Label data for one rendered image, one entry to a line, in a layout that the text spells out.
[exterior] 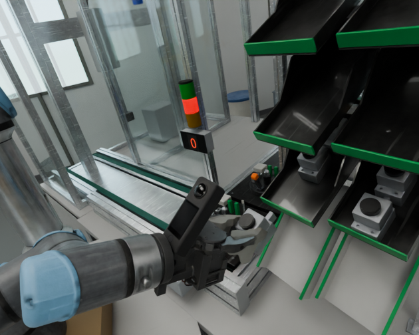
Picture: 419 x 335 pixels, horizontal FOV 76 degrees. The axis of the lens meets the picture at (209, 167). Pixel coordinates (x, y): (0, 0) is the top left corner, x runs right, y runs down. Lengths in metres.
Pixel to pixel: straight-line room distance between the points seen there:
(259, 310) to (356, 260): 0.31
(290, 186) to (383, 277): 0.25
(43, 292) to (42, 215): 0.39
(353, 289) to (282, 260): 0.16
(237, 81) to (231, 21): 0.84
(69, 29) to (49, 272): 1.45
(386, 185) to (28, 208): 0.72
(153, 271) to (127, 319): 0.57
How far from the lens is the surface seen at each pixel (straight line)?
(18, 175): 0.69
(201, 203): 0.38
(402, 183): 0.55
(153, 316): 0.90
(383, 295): 0.68
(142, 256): 0.36
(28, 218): 0.71
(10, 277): 0.44
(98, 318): 0.87
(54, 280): 0.34
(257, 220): 0.50
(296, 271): 0.72
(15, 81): 1.34
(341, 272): 0.70
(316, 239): 0.70
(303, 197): 0.61
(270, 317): 0.83
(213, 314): 0.85
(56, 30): 1.66
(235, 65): 4.41
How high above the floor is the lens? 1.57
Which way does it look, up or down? 29 degrees down
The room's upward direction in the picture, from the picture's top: 12 degrees counter-clockwise
